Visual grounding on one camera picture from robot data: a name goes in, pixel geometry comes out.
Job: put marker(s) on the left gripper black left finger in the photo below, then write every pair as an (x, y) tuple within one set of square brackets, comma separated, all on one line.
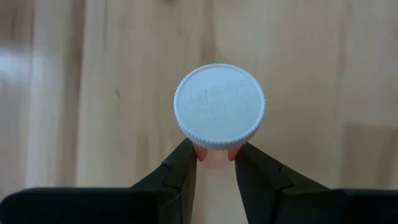
[(174, 186)]

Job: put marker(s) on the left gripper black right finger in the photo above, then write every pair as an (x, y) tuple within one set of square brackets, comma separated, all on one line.
[(267, 193)]

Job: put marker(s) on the pink pill bottle white cap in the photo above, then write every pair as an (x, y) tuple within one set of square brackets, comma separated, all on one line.
[(219, 105)]

